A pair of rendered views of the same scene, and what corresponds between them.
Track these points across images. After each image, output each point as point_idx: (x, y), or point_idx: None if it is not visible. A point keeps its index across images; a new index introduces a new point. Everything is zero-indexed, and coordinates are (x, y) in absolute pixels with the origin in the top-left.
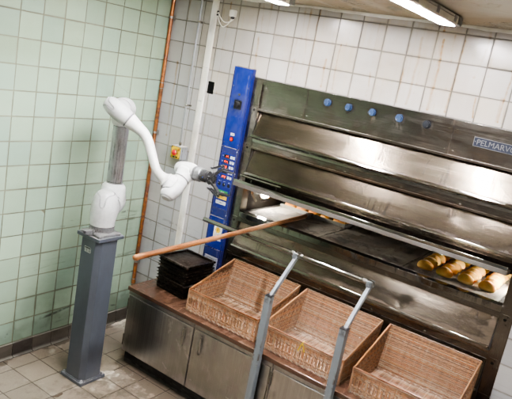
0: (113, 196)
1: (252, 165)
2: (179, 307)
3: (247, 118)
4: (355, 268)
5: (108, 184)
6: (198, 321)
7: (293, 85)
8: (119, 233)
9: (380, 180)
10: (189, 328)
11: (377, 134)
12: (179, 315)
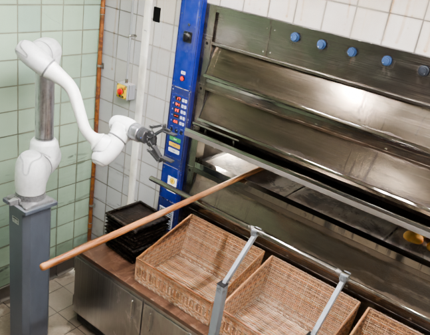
0: (39, 160)
1: (207, 110)
2: (127, 276)
3: (199, 53)
4: (328, 238)
5: (36, 142)
6: (146, 296)
7: (253, 13)
8: (51, 200)
9: (360, 139)
10: (138, 301)
11: (357, 80)
12: (126, 286)
